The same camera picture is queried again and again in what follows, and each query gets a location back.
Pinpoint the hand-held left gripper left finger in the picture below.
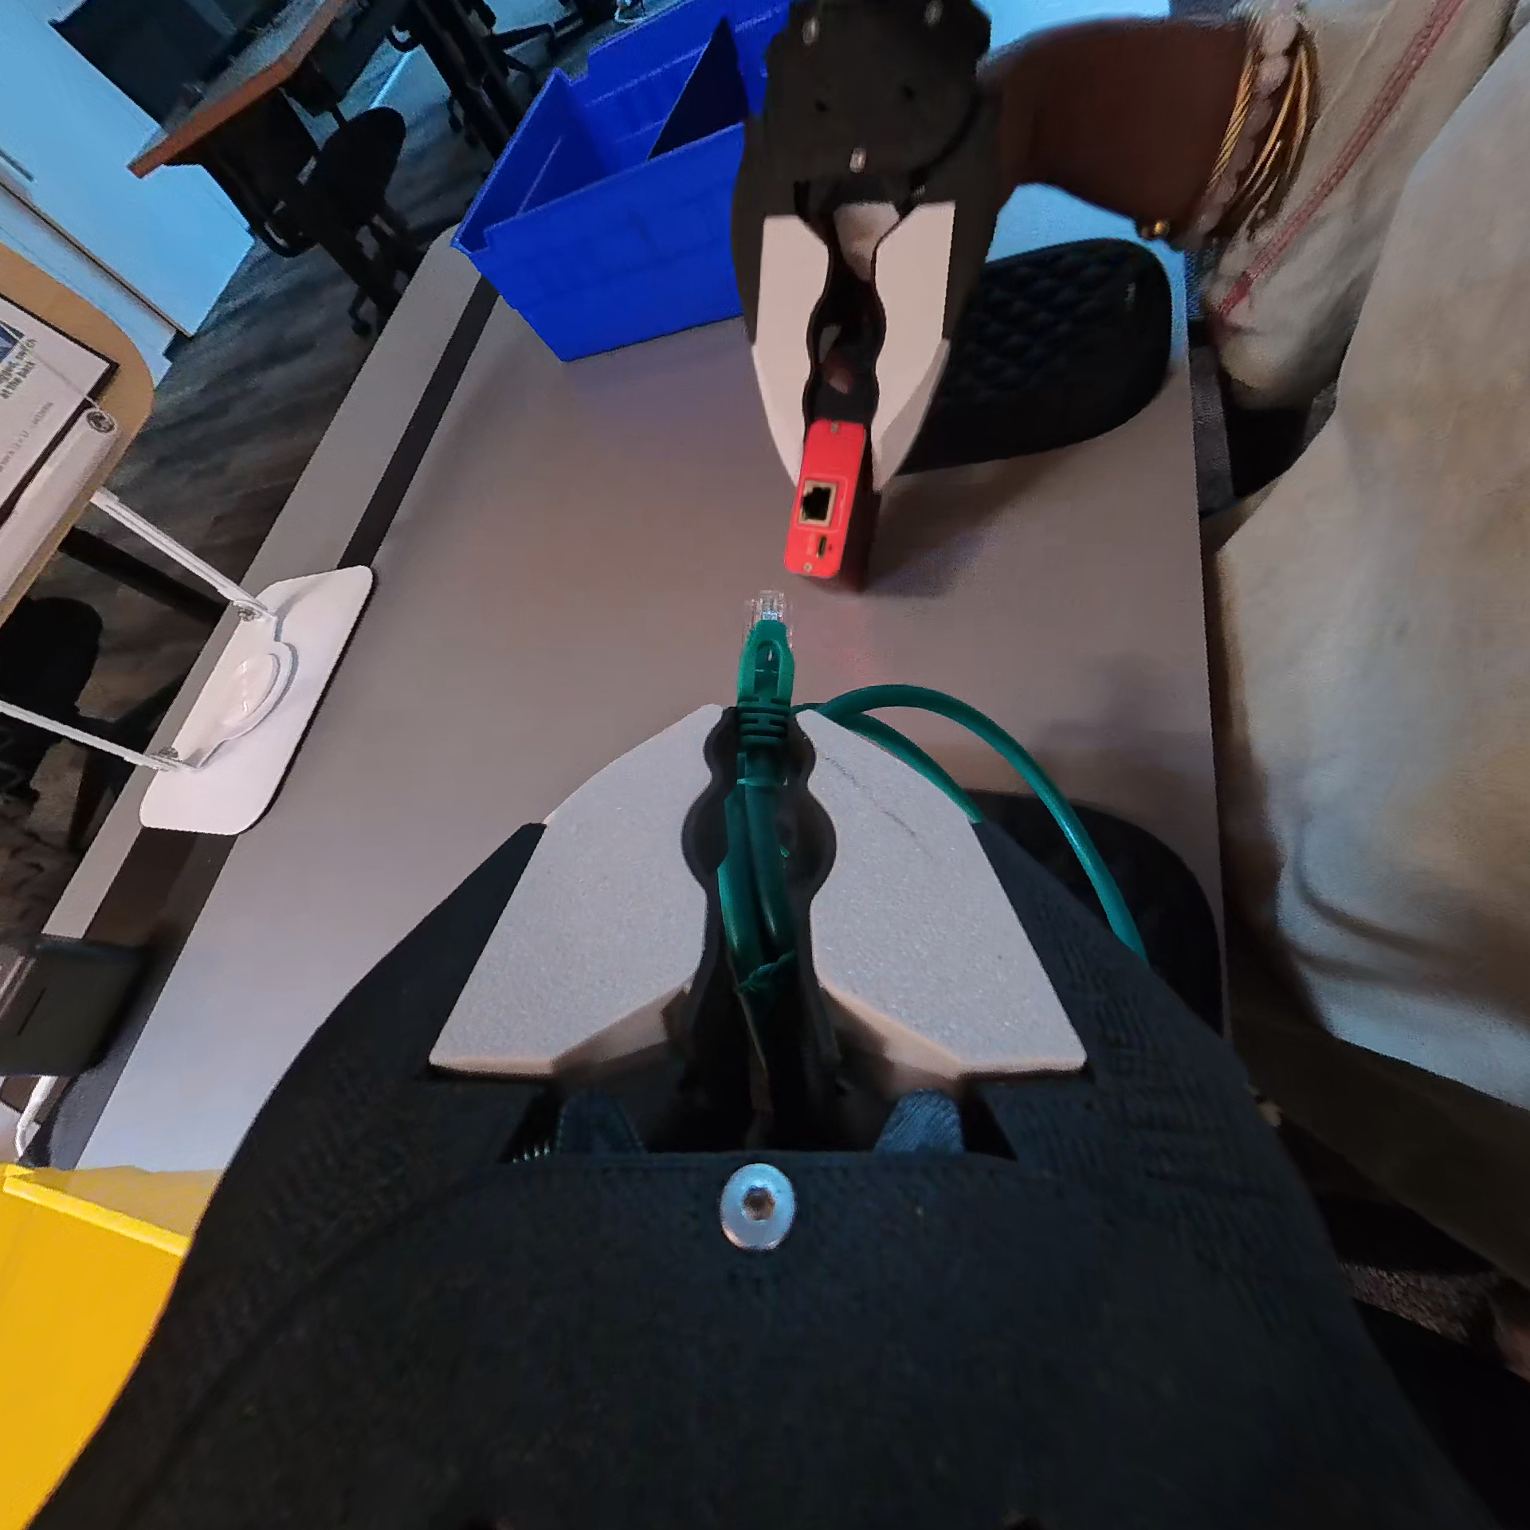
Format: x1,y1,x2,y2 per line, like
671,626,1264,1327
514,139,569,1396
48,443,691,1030
428,704,767,1143

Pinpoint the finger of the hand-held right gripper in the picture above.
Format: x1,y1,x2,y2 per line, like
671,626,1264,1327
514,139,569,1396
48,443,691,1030
864,201,960,491
749,216,853,483

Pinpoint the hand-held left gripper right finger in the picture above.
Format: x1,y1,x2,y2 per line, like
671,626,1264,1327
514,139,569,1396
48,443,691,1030
783,707,1089,1137

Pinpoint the red ethernet splitter box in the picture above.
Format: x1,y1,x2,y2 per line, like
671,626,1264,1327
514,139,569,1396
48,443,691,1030
783,420,884,591

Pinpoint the blue plastic bin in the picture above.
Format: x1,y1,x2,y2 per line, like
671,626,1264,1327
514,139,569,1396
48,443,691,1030
452,0,791,363

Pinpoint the green ethernet cable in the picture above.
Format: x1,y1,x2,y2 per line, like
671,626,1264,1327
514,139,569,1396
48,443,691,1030
718,587,1151,1079

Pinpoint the yellow plastic bin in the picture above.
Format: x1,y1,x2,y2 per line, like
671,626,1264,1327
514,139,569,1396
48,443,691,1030
0,1166,222,1530

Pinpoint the brown office desk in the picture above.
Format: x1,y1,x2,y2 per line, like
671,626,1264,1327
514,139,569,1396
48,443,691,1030
126,0,361,181

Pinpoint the person's right hand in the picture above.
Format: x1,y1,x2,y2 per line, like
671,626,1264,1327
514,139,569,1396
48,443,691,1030
989,23,1248,223

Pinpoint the black quilted wrist rest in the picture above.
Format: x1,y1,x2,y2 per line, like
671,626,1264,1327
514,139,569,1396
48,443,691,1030
891,238,1175,476
966,789,1226,1035

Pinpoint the white stand with wooden board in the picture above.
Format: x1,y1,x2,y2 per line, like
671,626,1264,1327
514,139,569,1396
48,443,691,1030
0,239,375,835

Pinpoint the black office chair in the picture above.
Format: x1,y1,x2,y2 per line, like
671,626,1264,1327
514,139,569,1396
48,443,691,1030
257,108,414,338

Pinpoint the person's beige sweatshirt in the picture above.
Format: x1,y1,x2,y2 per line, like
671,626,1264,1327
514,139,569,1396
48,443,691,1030
1208,24,1530,1378

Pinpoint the instruction poster sheet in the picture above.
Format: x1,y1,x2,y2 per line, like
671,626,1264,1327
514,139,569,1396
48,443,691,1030
0,294,122,529

